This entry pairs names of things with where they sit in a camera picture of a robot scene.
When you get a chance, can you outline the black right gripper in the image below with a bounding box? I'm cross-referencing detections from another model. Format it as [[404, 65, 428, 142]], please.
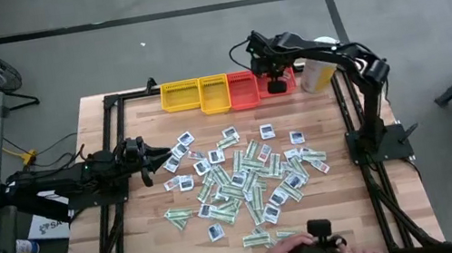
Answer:
[[242, 24, 302, 99]]

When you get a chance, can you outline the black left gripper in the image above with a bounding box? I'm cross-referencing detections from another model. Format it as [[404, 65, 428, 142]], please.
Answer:
[[116, 131, 177, 191]]

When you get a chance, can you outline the white packet dark print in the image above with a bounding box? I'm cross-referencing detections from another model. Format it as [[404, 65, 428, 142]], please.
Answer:
[[170, 141, 191, 159], [176, 130, 197, 148], [260, 202, 283, 226], [162, 153, 183, 175], [196, 201, 217, 220], [267, 186, 290, 208], [229, 169, 250, 190], [207, 147, 227, 166], [177, 173, 196, 193], [283, 170, 309, 191], [192, 158, 213, 178], [221, 124, 241, 141]]

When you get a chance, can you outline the green striped bandage wrapper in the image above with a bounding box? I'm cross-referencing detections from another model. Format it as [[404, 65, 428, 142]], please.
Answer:
[[241, 169, 261, 193], [245, 198, 266, 227], [300, 148, 328, 165], [171, 217, 189, 233], [162, 205, 195, 224], [241, 230, 273, 249], [230, 149, 247, 173], [279, 178, 306, 205], [207, 206, 239, 229], [193, 176, 219, 205], [241, 138, 262, 161], [218, 197, 244, 215], [289, 153, 311, 182], [240, 156, 267, 174], [266, 151, 285, 180], [262, 236, 280, 251], [250, 184, 266, 212], [274, 225, 303, 241], [215, 135, 241, 151], [219, 181, 247, 202], [209, 163, 232, 189]]

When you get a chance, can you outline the orange plastic basket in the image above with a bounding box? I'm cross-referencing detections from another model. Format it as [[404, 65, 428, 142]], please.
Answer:
[[254, 66, 299, 101], [225, 68, 262, 112]]

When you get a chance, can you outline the white yellow wipes canister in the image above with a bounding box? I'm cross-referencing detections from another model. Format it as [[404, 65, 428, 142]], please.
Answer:
[[292, 33, 349, 97]]

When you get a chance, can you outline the yellow plastic basket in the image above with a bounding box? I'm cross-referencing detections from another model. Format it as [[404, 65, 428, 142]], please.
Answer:
[[196, 72, 234, 118], [157, 77, 204, 115]]

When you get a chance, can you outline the black table clamp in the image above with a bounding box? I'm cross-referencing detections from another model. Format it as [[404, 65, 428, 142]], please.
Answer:
[[142, 76, 160, 96]]

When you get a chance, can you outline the small white packet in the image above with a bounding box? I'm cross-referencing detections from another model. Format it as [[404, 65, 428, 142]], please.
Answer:
[[211, 190, 228, 204]]

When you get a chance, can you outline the black desk support bar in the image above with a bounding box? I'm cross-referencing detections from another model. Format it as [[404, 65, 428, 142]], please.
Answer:
[[3, 189, 74, 233]]

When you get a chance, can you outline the yellow power plug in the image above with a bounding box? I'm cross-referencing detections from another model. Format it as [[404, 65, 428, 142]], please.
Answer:
[[2, 141, 40, 171]]

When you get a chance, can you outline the white printed cardboard box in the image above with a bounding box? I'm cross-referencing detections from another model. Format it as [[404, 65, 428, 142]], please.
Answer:
[[20, 191, 78, 246]]

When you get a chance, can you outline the black clamp lever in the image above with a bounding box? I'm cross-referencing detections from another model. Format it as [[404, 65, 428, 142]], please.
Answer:
[[396, 122, 422, 145]]

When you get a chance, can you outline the white yellow can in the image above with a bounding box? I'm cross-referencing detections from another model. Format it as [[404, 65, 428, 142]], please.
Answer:
[[12, 235, 41, 253]]

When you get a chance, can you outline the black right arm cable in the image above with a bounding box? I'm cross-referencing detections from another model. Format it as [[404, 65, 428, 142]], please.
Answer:
[[227, 38, 255, 74]]

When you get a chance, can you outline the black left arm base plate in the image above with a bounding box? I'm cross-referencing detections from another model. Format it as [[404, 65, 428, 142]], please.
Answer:
[[64, 179, 133, 213]]

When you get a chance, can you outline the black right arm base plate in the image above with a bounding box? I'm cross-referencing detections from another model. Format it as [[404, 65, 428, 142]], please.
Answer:
[[344, 121, 416, 169]]

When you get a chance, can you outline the small black camera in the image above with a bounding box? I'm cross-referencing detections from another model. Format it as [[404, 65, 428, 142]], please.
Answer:
[[282, 214, 350, 253]]

